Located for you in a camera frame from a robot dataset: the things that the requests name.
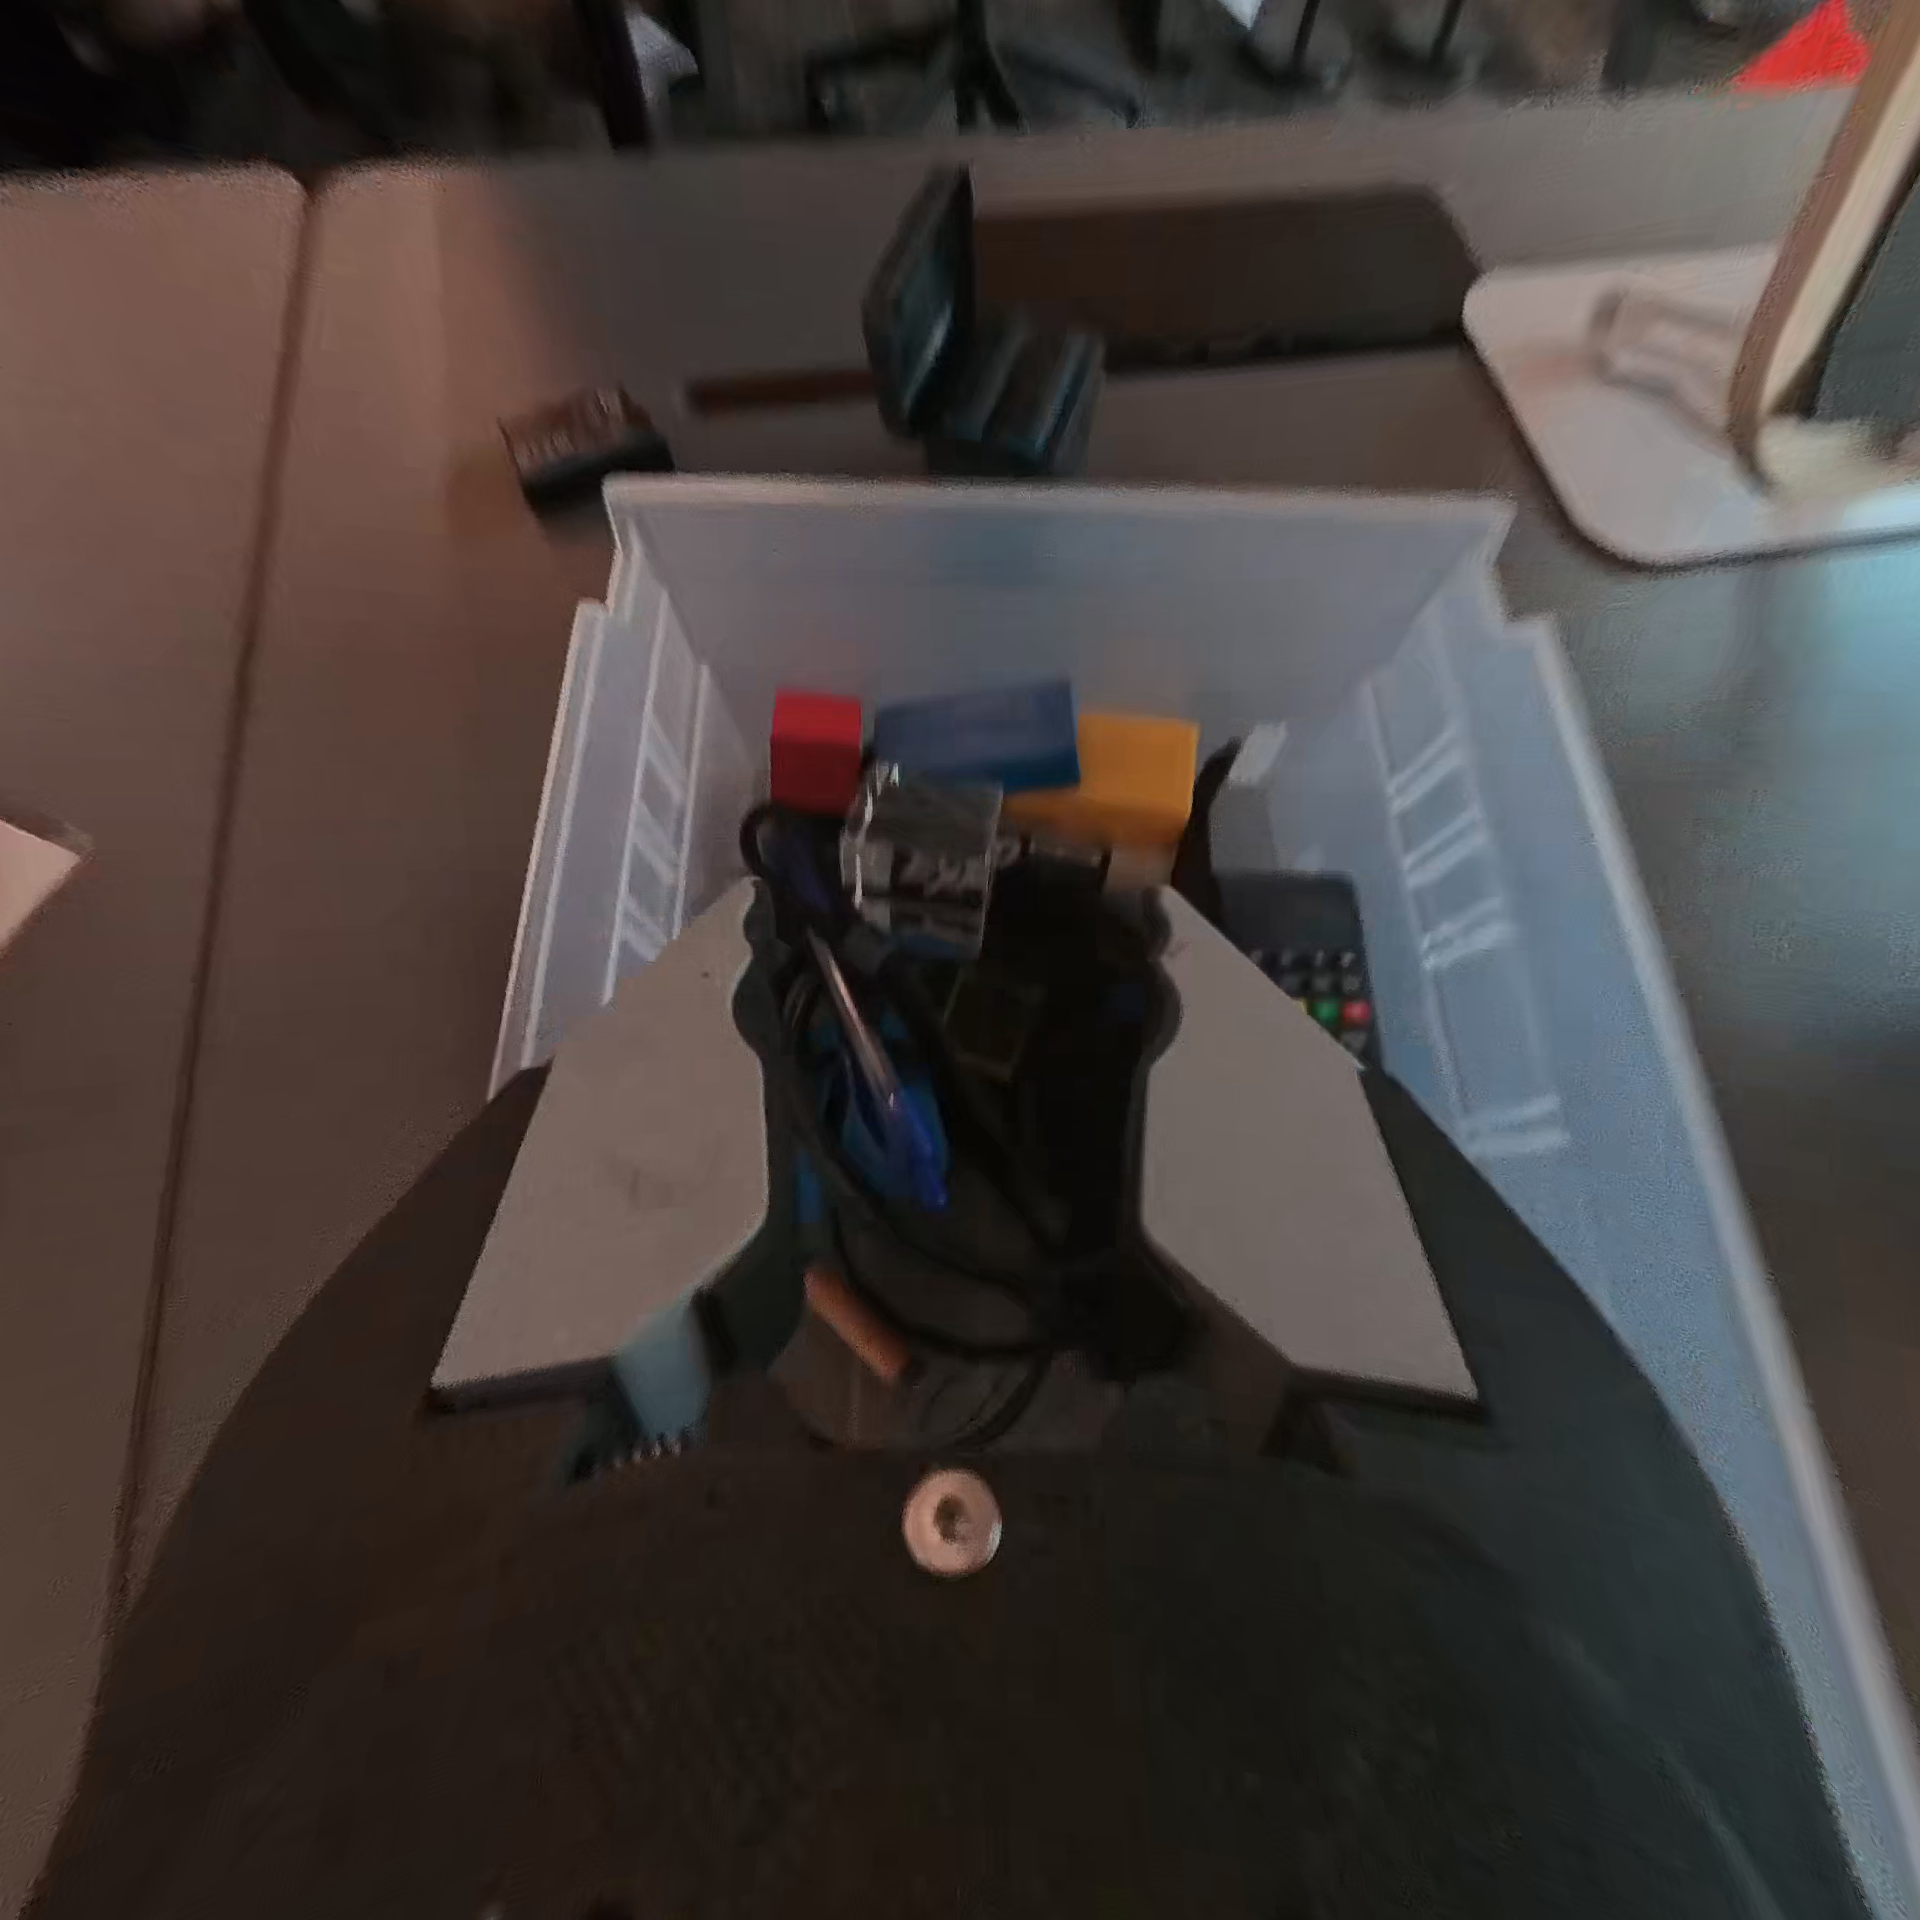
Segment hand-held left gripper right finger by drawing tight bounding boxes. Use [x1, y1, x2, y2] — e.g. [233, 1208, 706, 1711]
[1144, 890, 1482, 1404]

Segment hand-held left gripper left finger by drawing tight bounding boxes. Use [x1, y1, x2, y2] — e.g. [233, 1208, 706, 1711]
[430, 878, 774, 1430]

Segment red toy block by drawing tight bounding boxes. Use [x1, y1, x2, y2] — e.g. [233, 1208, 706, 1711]
[771, 689, 868, 815]

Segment clear plastic bin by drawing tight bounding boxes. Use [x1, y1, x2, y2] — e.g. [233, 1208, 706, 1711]
[487, 472, 1920, 1920]

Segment black remote control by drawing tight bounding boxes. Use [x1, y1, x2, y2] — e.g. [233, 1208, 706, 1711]
[1210, 869, 1378, 1072]

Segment brown stick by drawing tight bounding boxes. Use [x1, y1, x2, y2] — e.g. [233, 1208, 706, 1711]
[803, 1275, 911, 1379]

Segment blue pen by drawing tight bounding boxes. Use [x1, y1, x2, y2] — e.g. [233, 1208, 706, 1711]
[803, 930, 950, 1216]

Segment yellow block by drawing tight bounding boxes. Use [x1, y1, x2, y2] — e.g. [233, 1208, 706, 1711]
[1007, 712, 1202, 887]

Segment blue block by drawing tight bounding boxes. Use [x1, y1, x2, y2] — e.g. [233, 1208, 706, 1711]
[868, 680, 1082, 793]

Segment black board book stand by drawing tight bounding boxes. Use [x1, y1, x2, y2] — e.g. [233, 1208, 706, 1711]
[1464, 0, 1920, 569]

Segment black charging case with screen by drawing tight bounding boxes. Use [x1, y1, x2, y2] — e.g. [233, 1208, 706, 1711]
[861, 167, 1111, 472]

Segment black cable bundle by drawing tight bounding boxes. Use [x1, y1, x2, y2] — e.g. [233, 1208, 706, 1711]
[741, 802, 1187, 1444]

